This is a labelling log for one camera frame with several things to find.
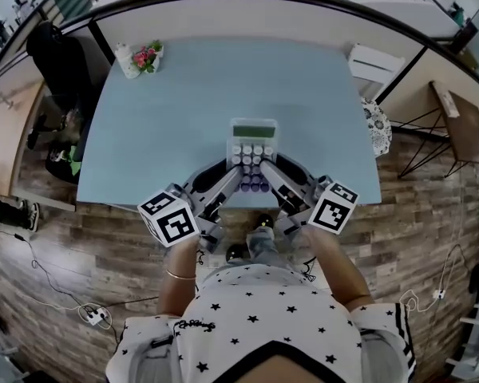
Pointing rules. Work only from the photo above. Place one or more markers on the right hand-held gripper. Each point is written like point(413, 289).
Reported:
point(331, 214)

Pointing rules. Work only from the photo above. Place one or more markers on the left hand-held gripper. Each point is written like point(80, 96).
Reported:
point(171, 223)

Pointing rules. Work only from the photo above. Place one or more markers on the white calculator with round keys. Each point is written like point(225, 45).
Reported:
point(253, 130)

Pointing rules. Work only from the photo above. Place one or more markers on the person's left forearm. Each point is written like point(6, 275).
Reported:
point(177, 261)

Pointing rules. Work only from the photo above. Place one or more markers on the person's right forearm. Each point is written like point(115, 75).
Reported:
point(335, 261)

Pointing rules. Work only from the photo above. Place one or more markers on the person's right black shoe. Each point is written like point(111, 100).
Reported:
point(264, 219)

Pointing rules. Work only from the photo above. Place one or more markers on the person's black shoe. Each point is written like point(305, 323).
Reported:
point(236, 253)
point(264, 219)

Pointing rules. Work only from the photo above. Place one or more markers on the gray jeans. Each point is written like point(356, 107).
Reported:
point(265, 247)

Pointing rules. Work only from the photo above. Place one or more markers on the person's left black shoe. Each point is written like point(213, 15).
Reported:
point(236, 253)

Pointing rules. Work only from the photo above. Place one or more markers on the floral patterned seat cushion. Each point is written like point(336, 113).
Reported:
point(377, 128)

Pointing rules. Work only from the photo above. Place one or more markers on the white star-print shirt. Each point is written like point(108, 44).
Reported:
point(263, 309)

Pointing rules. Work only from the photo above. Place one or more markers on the white pot with pink flowers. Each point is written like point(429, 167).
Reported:
point(145, 58)

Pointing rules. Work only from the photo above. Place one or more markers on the white wooden chair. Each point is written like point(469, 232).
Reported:
point(377, 64)

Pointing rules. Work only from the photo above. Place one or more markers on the black bag with green patch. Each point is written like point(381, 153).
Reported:
point(62, 164)

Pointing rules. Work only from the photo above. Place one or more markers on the white ribbed vase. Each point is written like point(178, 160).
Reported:
point(125, 60)

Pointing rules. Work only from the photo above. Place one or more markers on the black clip on shirt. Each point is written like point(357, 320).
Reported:
point(161, 341)

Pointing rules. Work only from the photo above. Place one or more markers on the white power strip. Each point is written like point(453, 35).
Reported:
point(94, 317)

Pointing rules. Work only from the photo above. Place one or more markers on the brown side table black legs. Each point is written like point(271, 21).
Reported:
point(469, 134)

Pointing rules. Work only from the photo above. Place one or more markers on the small white plug adapter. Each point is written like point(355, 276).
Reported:
point(439, 294)

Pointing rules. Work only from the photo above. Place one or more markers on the black office chair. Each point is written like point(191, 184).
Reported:
point(60, 62)

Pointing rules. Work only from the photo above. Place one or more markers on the light wooden desk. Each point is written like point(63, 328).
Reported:
point(4, 134)

